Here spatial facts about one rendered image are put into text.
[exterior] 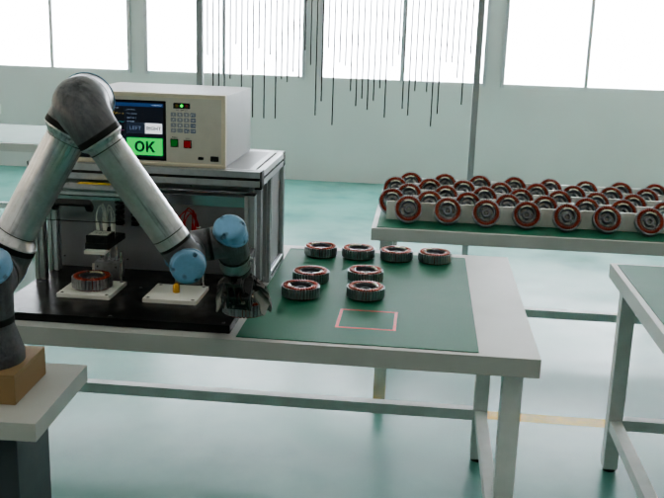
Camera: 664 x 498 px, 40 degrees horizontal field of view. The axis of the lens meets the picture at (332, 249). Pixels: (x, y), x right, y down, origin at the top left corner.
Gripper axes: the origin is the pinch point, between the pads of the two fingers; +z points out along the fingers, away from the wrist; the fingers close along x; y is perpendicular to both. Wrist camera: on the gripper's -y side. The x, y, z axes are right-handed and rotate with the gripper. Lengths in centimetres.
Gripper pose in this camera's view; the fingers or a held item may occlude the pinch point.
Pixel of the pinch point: (244, 305)
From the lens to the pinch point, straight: 235.8
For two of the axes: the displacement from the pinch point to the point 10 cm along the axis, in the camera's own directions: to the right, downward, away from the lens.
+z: 0.1, 6.1, 7.9
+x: 9.9, 0.7, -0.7
